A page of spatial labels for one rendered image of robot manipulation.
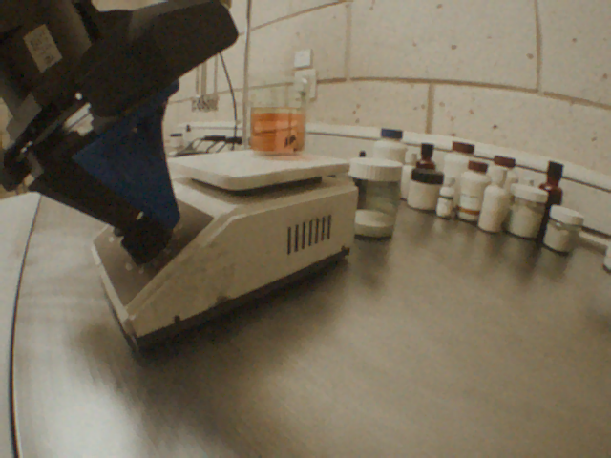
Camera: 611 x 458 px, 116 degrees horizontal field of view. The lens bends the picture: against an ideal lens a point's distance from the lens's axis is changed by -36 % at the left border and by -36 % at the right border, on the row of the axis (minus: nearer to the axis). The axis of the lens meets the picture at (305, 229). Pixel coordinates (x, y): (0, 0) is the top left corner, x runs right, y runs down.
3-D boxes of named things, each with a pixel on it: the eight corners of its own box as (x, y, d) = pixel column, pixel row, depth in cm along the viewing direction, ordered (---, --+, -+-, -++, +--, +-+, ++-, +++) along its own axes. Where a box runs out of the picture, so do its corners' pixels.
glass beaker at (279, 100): (259, 167, 22) (261, 59, 19) (239, 158, 26) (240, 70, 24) (326, 164, 25) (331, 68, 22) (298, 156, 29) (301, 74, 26)
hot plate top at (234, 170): (233, 193, 17) (232, 176, 16) (162, 169, 24) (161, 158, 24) (355, 172, 25) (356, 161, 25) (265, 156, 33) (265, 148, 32)
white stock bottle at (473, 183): (459, 211, 44) (468, 158, 41) (487, 218, 41) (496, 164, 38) (450, 216, 41) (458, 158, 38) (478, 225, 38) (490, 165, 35)
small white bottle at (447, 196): (439, 212, 43) (445, 173, 41) (452, 216, 41) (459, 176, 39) (433, 215, 41) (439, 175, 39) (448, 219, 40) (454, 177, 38)
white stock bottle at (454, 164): (466, 213, 43) (476, 145, 39) (432, 203, 47) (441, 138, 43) (475, 207, 47) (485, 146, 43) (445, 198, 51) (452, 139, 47)
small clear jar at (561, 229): (576, 256, 29) (587, 218, 27) (551, 252, 30) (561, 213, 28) (561, 242, 33) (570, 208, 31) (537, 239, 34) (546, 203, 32)
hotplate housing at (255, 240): (136, 359, 14) (98, 223, 11) (95, 270, 22) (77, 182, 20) (368, 250, 29) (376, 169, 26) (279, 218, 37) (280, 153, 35)
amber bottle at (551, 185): (546, 237, 35) (562, 164, 31) (524, 227, 38) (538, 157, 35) (558, 234, 36) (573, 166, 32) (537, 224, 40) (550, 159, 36)
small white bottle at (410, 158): (406, 200, 48) (411, 153, 45) (393, 196, 51) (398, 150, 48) (418, 199, 49) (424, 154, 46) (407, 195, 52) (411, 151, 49)
